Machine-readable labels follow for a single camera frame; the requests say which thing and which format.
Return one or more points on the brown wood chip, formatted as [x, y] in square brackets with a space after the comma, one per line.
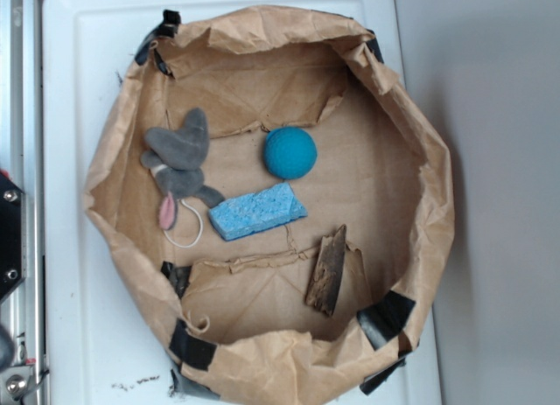
[324, 284]

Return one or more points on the blue sponge block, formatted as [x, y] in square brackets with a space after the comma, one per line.
[256, 212]

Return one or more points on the blue rubber ball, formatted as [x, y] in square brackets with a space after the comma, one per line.
[289, 153]

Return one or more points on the grey plush mouse toy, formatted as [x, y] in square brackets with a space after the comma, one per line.
[175, 159]

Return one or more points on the brown paper bag bin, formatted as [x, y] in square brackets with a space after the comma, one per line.
[232, 314]

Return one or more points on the black mounting plate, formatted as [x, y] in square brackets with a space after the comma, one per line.
[11, 222]

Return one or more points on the metal frame rail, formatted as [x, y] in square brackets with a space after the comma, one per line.
[24, 368]

